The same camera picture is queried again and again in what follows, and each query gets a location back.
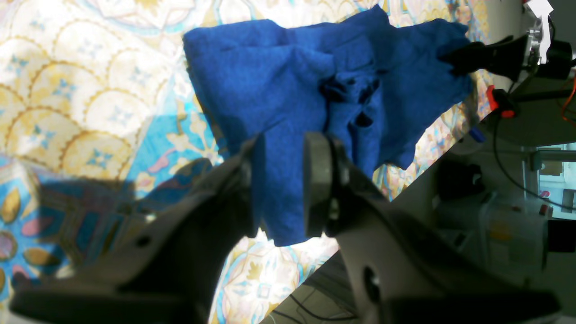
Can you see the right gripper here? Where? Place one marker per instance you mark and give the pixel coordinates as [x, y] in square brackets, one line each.
[545, 55]

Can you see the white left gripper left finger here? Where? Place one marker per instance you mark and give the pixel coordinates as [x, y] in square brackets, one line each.
[167, 273]

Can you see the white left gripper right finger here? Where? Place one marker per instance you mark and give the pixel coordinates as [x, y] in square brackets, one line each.
[400, 271]

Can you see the blue long-sleeve T-shirt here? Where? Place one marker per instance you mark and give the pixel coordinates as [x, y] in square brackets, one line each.
[374, 86]

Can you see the red-black clamp upper left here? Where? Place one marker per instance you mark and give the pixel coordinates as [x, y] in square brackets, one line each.
[501, 103]

